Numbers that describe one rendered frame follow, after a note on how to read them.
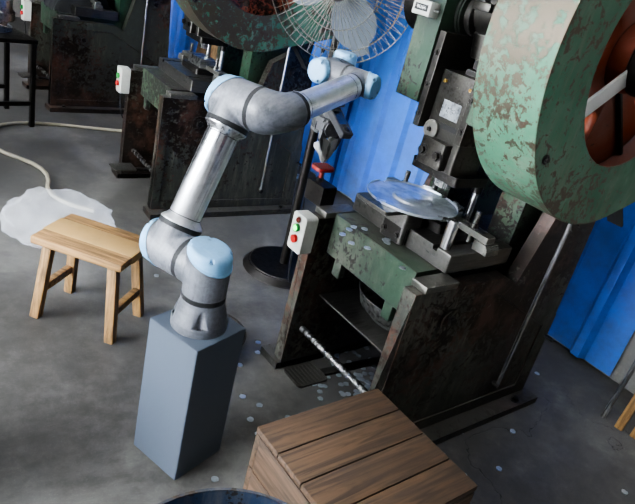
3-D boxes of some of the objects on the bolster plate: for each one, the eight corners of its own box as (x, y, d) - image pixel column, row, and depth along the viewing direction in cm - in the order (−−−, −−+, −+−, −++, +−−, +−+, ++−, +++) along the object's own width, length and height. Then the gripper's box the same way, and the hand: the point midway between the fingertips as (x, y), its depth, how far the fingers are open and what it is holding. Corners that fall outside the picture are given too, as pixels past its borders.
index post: (445, 250, 177) (455, 221, 173) (438, 245, 179) (448, 216, 175) (451, 249, 179) (462, 220, 175) (444, 245, 181) (454, 216, 177)
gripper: (336, 96, 203) (322, 155, 212) (315, 94, 197) (301, 155, 206) (352, 104, 197) (336, 165, 206) (330, 102, 191) (315, 165, 201)
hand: (324, 160), depth 204 cm, fingers closed
